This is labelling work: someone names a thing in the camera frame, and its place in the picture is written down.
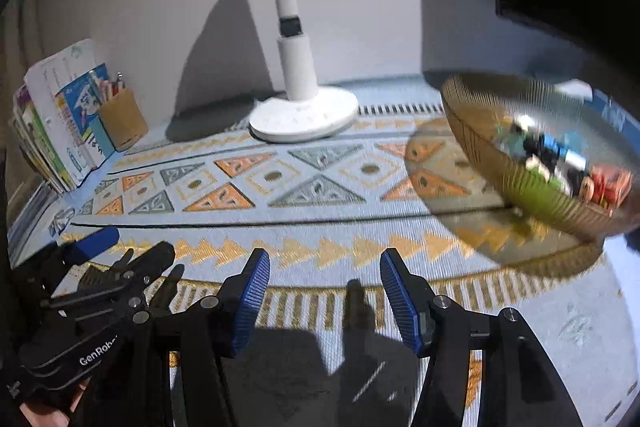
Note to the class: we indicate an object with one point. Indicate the pink card box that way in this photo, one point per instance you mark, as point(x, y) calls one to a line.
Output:
point(606, 185)

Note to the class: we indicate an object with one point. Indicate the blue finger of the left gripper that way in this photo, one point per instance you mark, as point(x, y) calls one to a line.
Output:
point(90, 246)
point(140, 272)

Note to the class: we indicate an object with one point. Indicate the white desk lamp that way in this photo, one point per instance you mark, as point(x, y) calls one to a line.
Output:
point(305, 111)

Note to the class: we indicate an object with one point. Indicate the person's left hand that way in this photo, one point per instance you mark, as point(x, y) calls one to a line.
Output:
point(41, 415)

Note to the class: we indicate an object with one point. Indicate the row of upright books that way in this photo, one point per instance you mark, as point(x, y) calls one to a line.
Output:
point(56, 115)

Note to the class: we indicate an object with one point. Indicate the patterned blue table mat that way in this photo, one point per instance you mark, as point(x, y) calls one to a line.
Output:
point(326, 350)

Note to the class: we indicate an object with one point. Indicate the blue lighter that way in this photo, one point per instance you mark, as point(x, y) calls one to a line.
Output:
point(550, 151)

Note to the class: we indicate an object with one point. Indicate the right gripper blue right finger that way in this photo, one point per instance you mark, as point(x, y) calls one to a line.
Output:
point(410, 301)

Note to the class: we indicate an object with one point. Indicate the brown pen holder cup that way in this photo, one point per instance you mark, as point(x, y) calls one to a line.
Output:
point(121, 116)

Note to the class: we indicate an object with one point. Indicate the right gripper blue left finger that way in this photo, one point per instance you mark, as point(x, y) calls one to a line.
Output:
point(248, 290)

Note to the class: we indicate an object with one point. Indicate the light green plastic toy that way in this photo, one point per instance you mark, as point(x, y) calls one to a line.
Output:
point(543, 200)

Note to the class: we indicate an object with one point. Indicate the amber ribbed glass bowl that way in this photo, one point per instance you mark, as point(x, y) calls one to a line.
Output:
point(496, 119)

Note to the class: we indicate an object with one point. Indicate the stack of papers left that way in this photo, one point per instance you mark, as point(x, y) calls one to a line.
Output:
point(28, 218)

